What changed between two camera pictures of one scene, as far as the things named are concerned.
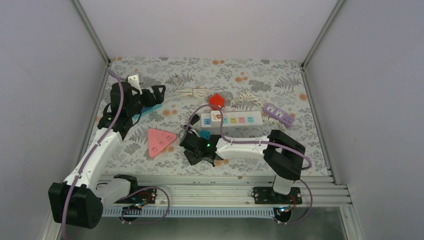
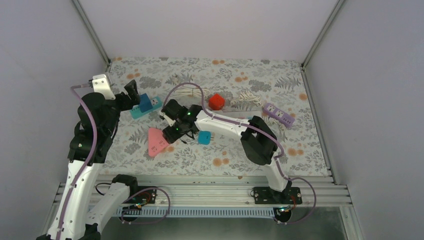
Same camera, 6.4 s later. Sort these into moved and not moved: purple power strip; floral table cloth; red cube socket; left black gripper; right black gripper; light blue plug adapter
Moved: right black gripper; left black gripper
Not moved: red cube socket; light blue plug adapter; floral table cloth; purple power strip
